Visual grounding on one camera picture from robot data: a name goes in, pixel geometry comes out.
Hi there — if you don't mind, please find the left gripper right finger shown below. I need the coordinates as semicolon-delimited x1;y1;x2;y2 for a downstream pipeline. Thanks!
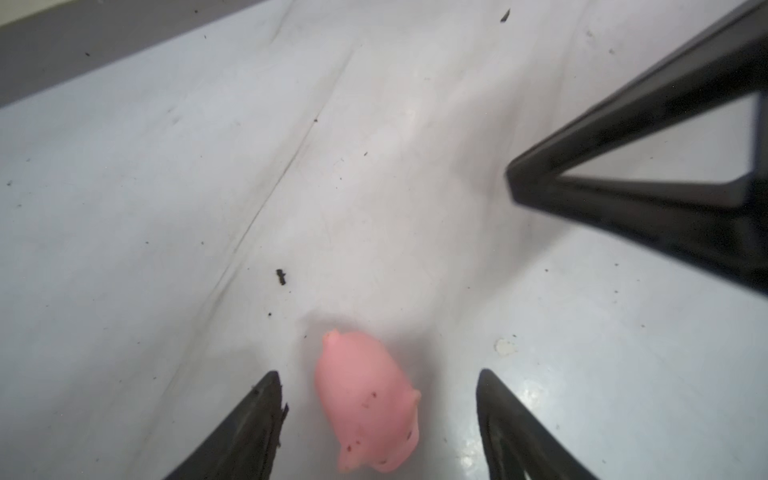
476;369;596;480

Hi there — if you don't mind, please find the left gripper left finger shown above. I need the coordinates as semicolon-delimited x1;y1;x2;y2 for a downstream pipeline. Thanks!
166;371;289;480

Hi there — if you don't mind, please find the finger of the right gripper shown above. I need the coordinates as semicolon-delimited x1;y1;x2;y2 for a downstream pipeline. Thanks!
505;0;768;298

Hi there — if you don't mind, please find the pink pig toy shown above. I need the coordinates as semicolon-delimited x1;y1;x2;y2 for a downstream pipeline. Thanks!
314;330;422;473

